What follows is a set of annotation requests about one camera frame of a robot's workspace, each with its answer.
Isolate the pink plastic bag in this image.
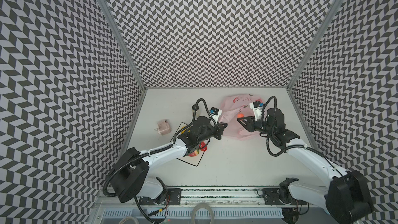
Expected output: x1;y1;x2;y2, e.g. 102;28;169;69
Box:
219;94;263;141

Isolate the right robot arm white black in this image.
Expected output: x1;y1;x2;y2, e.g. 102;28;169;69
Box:
237;96;374;224

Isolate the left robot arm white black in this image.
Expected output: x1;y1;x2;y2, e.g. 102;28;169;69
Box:
102;107;228;204

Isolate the pink block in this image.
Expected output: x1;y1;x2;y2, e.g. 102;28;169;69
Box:
155;119;172;136

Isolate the clear tube loop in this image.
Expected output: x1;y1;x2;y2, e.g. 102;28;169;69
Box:
190;203;215;224

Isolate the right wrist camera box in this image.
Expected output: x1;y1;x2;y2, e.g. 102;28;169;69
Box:
249;101;264;120

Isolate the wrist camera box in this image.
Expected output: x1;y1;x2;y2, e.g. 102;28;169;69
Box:
209;107;222;123
249;101;264;120

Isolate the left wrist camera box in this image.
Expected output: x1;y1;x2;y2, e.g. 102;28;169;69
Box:
209;107;222;123

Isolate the aluminium front rail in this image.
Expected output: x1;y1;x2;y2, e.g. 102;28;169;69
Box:
93;186;355;209

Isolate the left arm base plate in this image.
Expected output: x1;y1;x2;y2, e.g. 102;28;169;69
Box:
139;188;182;206

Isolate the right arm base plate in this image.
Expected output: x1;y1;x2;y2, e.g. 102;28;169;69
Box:
258;188;308;207

